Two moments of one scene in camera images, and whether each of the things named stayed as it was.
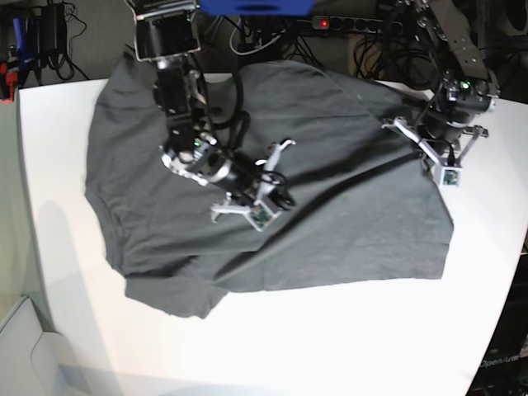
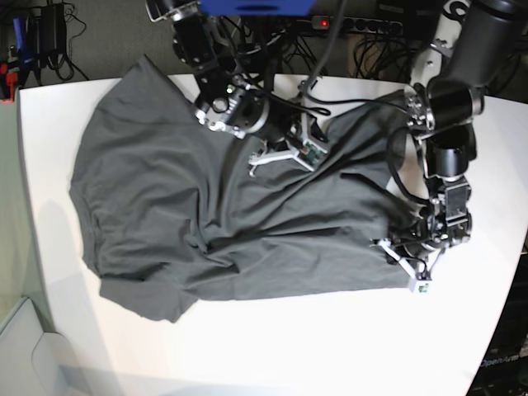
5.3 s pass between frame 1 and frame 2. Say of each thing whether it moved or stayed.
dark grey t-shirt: moved
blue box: stayed
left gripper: moved
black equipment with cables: stayed
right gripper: moved
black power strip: stayed
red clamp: stayed
